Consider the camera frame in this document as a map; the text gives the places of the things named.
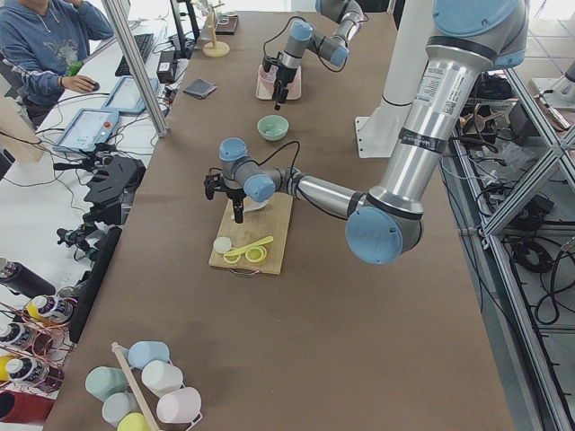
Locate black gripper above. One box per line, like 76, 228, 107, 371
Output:
204, 172, 246, 224
261, 52, 290, 110

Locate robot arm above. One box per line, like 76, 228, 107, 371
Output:
262, 0, 368, 110
204, 1, 529, 264

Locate white ceramic spoon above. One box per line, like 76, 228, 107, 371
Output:
243, 200, 269, 215

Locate mint green bowl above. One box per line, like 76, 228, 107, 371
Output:
257, 115, 289, 142

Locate cream serving tray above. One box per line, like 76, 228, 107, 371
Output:
255, 65, 303, 101

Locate bamboo cutting board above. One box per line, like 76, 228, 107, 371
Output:
208, 195, 294, 276

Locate yellow plastic knife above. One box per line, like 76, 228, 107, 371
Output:
224, 235, 274, 256

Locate lemon slice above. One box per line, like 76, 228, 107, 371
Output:
244, 245, 268, 263
223, 255, 242, 264

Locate wooden cup tree stand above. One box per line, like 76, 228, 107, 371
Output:
202, 1, 230, 57

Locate grey folded cloth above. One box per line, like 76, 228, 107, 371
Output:
183, 78, 217, 100

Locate black keyboard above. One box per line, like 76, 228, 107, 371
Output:
114, 33, 155, 77

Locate far teach pendant tablet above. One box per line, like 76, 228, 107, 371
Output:
102, 75, 146, 114

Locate teach pendant tablet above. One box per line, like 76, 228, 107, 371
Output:
102, 75, 146, 114
52, 108, 119, 154

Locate near teach pendant tablet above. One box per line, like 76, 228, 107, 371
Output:
52, 108, 119, 154

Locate light blue cup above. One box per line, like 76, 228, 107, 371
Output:
128, 340, 170, 370

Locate white cup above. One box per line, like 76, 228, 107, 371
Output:
141, 360, 183, 398

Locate pink cup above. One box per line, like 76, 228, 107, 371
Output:
156, 387, 202, 424

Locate green cup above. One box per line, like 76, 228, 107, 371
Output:
84, 366, 128, 401

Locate black water bottle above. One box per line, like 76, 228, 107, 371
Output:
1, 258, 56, 298

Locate grey cup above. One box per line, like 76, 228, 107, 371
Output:
102, 392, 140, 427

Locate yellow cup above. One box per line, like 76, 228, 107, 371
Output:
117, 412, 151, 431

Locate person in blue hoodie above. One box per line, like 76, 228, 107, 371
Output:
1, 1, 114, 123

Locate aluminium frame post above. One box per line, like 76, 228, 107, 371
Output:
102, 0, 168, 138

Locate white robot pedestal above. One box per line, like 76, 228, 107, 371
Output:
355, 0, 433, 158

